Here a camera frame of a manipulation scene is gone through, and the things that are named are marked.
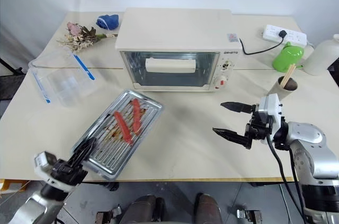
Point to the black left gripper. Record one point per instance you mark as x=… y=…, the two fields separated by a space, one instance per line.
x=67 y=172

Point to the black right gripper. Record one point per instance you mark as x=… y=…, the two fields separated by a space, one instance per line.
x=260 y=127

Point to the silver ribbed baking tray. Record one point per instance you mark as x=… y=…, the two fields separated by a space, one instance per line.
x=111 y=155

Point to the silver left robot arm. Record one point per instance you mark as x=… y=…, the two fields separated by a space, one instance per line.
x=34 y=208

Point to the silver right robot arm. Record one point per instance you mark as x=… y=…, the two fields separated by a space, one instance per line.
x=315 y=155

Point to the long red sausage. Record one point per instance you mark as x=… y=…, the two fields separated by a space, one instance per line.
x=123 y=127

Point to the short red sausage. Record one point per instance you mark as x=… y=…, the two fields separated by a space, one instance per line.
x=136 y=115

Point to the glass toaster oven door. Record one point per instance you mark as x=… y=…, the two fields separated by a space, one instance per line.
x=169 y=79

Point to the oven warning sticker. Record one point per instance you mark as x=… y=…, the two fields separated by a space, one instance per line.
x=232 y=37

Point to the cream toaster oven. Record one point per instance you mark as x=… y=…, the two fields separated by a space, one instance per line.
x=172 y=30

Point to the brown cylindrical chopstick holder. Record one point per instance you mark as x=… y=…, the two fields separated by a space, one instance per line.
x=280 y=90

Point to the wooden chopstick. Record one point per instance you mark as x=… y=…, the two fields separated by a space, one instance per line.
x=288 y=75

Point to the yellow box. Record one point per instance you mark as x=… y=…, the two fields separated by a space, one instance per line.
x=10 y=185

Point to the dark rounded shape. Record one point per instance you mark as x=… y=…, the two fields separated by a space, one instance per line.
x=144 y=209
x=208 y=209

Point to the green frog-shaped container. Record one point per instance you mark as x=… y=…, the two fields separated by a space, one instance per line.
x=287 y=57

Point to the clear box with blue clasps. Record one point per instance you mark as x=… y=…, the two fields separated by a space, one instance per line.
x=42 y=65

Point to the white power strip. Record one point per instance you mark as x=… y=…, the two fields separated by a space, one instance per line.
x=294 y=34

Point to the white ceramic jug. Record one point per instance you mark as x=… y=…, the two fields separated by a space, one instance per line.
x=321 y=57

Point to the black stand leg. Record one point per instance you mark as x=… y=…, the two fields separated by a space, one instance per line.
x=10 y=66

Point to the dried flower bouquet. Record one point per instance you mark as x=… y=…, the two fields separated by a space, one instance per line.
x=79 y=36

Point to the blue toy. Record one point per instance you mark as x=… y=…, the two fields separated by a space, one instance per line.
x=108 y=21

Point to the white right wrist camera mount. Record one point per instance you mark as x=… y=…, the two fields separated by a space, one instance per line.
x=271 y=108

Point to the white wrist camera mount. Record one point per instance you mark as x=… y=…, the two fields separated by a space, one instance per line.
x=271 y=108
x=43 y=161

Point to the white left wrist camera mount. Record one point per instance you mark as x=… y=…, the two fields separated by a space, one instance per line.
x=43 y=161

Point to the metal caster bracket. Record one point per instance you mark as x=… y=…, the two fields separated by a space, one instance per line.
x=108 y=214
x=249 y=216

